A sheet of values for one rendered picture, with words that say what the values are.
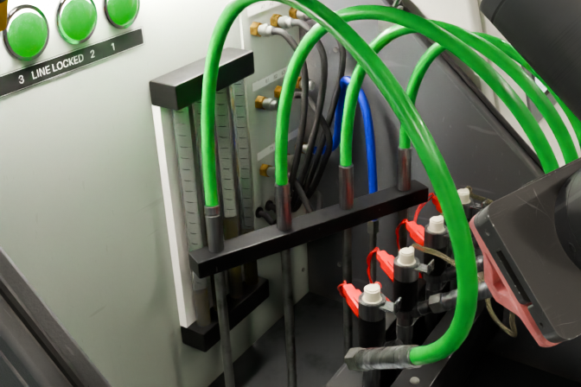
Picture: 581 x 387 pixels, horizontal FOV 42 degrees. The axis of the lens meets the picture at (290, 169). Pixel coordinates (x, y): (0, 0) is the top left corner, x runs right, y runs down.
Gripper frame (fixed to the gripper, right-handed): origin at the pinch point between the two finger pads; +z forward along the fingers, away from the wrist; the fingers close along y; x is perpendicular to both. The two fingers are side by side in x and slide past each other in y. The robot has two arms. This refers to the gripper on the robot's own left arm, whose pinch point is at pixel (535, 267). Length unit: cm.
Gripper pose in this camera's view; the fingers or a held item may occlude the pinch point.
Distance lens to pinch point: 44.0
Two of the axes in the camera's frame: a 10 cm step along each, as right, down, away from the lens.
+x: 4.5, 8.6, -2.6
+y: -8.9, 4.0, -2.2
